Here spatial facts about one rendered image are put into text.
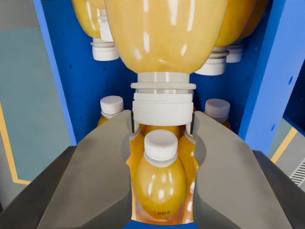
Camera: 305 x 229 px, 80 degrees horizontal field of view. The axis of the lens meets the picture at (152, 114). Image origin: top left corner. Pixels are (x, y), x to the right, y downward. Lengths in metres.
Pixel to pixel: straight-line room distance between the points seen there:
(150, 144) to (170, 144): 0.02
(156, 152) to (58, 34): 0.19
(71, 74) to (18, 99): 1.59
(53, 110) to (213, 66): 1.63
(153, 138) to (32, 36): 1.46
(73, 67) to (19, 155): 2.02
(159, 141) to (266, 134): 0.10
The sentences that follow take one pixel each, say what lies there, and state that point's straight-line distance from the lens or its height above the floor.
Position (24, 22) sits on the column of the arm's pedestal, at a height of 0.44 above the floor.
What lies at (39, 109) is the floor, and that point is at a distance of 1.82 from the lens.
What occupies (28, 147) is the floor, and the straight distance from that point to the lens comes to 2.15.
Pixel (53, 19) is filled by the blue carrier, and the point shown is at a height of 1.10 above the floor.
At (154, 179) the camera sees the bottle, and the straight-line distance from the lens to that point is 0.22.
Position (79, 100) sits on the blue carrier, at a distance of 0.32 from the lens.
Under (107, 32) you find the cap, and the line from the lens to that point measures 0.21.
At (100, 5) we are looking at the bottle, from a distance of 0.21.
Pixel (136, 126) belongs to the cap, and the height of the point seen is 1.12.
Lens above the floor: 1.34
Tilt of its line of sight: 61 degrees down
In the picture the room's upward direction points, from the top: 175 degrees counter-clockwise
